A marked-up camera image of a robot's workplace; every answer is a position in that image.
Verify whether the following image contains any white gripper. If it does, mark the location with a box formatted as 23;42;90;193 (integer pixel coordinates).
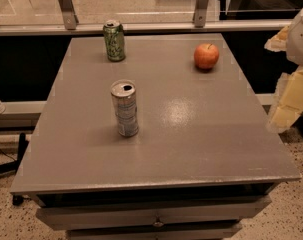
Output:
264;8;303;133

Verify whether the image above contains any silver redbull can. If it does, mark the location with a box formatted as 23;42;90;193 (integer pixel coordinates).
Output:
110;79;139;137

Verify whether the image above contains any green soda can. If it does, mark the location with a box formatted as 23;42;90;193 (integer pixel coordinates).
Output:
103;20;125;62

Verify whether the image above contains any red apple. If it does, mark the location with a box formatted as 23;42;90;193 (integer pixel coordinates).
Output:
194;43;219;70

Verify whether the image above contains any lower grey drawer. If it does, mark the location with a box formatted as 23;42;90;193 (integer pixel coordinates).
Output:
67;221;241;240

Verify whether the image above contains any metal drawer knob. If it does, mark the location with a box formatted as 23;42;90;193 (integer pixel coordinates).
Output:
153;219;164;228

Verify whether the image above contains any grey table drawer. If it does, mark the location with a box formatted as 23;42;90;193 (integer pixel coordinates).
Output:
36;195;271;230

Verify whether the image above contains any right metal railing bracket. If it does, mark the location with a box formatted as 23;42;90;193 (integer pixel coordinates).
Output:
193;0;209;28

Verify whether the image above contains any metal railing bracket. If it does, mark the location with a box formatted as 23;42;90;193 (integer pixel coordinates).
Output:
58;0;79;30
193;0;209;28

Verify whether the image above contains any left metal railing bracket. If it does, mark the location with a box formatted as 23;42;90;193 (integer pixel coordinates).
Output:
58;0;79;30

